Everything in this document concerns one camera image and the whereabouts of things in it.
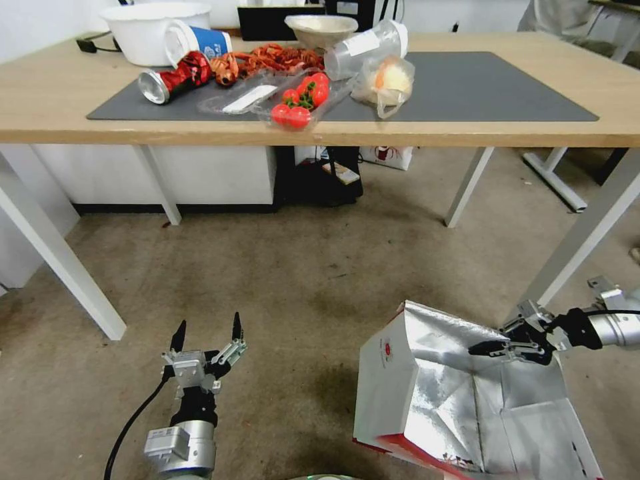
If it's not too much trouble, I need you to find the white paper label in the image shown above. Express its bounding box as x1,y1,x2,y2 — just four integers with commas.
222,85,278,114

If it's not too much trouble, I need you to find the grey desk mat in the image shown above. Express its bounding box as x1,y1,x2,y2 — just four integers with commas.
86,51,600,123

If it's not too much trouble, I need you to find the white cabinet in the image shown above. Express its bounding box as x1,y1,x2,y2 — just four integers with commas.
32,145,279,215

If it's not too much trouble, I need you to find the black monitor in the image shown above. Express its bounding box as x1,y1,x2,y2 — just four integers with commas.
237,5,327,42

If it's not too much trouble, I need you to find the beige paper bowl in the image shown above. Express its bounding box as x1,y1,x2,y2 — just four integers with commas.
285,15,359,51

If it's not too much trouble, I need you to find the crushed red drink can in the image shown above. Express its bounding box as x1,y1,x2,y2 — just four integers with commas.
137,51,213,105

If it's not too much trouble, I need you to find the white plastic basin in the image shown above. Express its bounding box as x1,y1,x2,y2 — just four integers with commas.
99,2,213,67

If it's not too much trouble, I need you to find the small printed carton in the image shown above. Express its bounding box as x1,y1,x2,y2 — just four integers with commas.
321,159,361,185

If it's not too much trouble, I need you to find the clear plastic tomato tray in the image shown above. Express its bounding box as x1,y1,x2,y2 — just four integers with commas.
197,69,352,133

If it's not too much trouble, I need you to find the person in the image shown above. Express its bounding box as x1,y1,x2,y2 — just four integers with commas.
517,0,603,45

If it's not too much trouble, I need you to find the plastic bag with bread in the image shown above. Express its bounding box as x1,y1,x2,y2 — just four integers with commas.
349,55,417,120

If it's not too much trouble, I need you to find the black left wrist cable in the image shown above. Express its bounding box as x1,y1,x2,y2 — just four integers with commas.
103,369,177,480

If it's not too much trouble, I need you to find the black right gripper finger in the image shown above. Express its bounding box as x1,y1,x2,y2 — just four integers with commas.
501,299,555,337
468,335,551,367

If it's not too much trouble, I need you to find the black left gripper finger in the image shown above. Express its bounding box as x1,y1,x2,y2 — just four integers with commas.
161,319,189,372
215,312,249,369

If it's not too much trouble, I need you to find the white bag with red print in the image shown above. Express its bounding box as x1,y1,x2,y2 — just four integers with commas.
359,145,415,173

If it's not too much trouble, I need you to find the black box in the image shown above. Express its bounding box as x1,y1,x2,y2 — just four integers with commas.
275,145,365,209

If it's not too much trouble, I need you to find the wooden table with white legs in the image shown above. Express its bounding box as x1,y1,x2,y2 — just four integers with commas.
0,32,640,342

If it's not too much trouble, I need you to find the foil-lined food delivery bag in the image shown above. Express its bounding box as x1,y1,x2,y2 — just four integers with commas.
352,299,605,480

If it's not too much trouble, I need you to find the pile of red crayfish shells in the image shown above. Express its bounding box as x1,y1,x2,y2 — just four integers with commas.
235,43,326,76

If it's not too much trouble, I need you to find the white desk frame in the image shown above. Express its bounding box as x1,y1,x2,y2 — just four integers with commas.
521,147,627,214

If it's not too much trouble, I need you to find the clear plastic cup with lid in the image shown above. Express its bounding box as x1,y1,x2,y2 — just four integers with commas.
323,19,411,81

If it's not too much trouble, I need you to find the blue and white paper cup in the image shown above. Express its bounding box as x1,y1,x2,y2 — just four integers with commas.
163,19,234,69

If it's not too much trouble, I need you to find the single red crayfish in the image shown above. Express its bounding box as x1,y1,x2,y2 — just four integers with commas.
209,51,253,89

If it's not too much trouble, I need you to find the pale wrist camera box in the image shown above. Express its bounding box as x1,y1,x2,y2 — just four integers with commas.
171,351,209,389

